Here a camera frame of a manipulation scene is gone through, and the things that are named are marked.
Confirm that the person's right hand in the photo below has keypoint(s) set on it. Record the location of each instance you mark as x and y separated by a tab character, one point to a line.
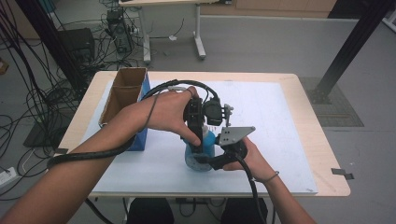
255	165

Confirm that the black stand base plate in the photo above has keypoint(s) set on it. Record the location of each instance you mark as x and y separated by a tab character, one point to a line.
39	137

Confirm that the blue cardboard box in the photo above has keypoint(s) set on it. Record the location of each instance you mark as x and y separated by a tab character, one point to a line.
124	90

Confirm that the black box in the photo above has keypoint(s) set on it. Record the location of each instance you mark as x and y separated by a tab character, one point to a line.
77	43

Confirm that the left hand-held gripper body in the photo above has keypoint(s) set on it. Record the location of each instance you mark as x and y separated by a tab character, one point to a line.
213	112

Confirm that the white desk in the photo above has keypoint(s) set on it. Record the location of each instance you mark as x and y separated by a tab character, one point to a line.
174	3

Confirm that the black metal stand post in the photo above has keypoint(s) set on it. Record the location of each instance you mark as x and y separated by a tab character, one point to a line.
53	46
351	46

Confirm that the white power strip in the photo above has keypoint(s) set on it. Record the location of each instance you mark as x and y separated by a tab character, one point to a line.
7	176

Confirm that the blue bottle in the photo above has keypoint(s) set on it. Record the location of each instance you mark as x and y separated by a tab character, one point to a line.
209	143

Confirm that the person's left hand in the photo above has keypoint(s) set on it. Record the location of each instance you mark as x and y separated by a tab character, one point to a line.
168	109

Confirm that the person's leg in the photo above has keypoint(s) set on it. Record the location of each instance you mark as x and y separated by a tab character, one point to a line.
151	211
244	213

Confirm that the light wooden table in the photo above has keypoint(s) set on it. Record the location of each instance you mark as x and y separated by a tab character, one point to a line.
327	149

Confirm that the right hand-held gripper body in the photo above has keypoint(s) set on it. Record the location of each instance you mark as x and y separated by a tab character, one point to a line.
233	135

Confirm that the white table mat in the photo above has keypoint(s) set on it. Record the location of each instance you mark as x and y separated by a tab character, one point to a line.
274	155

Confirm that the black tape strip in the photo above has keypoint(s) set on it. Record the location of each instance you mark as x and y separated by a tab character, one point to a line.
61	151
342	172

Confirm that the computer tower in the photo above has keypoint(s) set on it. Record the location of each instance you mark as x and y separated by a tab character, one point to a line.
120	31

